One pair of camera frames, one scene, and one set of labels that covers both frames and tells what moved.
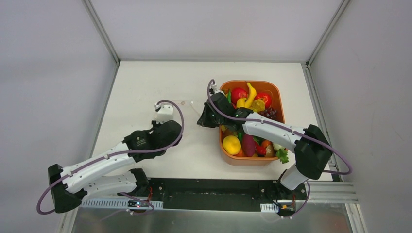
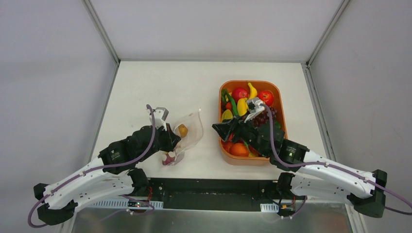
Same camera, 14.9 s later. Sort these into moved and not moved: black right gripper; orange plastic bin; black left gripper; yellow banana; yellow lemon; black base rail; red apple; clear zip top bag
Moved: clear zip top bag; black right gripper; yellow lemon
Not moved: black left gripper; black base rail; orange plastic bin; yellow banana; red apple
